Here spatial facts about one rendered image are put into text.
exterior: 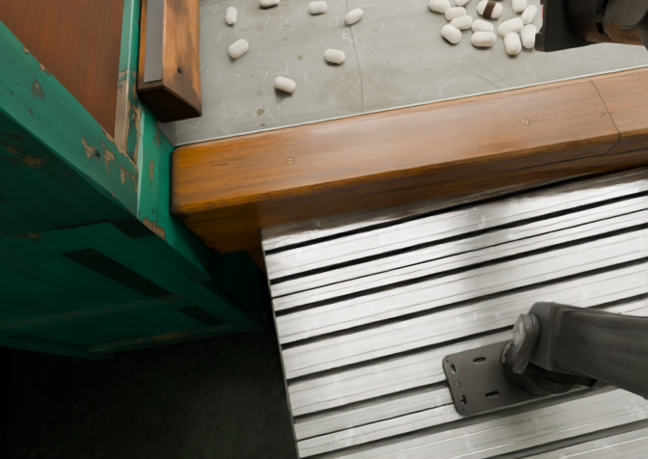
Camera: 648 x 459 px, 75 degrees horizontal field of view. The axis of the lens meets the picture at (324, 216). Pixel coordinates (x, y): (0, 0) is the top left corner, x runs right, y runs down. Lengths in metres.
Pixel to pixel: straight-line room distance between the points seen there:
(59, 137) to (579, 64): 0.67
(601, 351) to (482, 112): 0.34
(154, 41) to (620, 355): 0.58
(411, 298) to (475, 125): 0.25
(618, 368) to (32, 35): 0.52
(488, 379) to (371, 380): 0.14
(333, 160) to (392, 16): 0.30
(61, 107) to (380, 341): 0.44
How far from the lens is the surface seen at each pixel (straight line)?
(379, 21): 0.75
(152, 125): 0.60
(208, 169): 0.59
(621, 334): 0.37
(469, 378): 0.58
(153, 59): 0.59
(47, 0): 0.50
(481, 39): 0.72
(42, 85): 0.41
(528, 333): 0.47
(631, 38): 0.47
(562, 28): 0.53
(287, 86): 0.65
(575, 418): 0.63
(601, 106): 0.68
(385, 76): 0.67
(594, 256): 0.68
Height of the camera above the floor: 1.24
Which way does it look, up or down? 66 degrees down
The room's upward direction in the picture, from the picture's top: 12 degrees counter-clockwise
